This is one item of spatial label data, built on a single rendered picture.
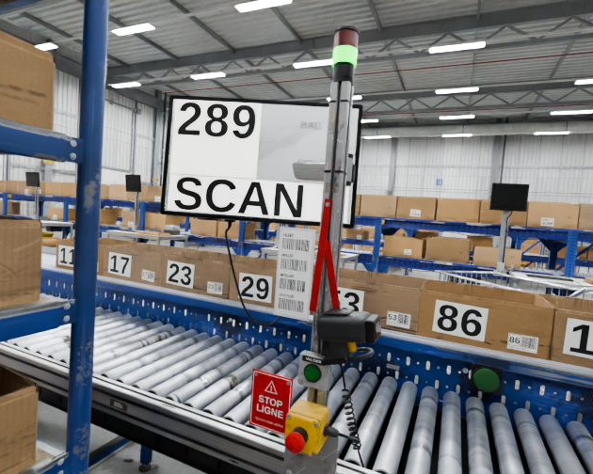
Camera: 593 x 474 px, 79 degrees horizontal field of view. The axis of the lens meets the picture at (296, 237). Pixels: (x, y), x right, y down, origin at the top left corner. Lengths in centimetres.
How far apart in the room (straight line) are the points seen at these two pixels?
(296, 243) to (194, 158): 35
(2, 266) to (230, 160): 56
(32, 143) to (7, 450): 35
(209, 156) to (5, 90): 51
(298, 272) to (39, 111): 52
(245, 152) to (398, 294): 75
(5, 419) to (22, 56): 41
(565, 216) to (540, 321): 466
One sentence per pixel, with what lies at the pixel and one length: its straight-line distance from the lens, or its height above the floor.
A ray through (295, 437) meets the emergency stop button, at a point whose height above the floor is 85.
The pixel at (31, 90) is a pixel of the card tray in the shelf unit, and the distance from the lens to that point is 54.
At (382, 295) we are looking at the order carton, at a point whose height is 101.
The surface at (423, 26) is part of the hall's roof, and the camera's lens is 1441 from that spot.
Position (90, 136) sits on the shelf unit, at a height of 135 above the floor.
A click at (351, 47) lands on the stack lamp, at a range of 83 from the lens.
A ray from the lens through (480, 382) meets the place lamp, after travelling 133.
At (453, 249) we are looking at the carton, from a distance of 559.
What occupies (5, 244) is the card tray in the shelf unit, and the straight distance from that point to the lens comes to 53.
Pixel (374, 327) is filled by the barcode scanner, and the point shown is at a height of 108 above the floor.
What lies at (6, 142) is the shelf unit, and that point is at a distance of 49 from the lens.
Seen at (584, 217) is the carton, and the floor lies 154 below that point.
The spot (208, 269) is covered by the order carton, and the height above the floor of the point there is 101.
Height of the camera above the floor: 127
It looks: 3 degrees down
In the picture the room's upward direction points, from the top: 4 degrees clockwise
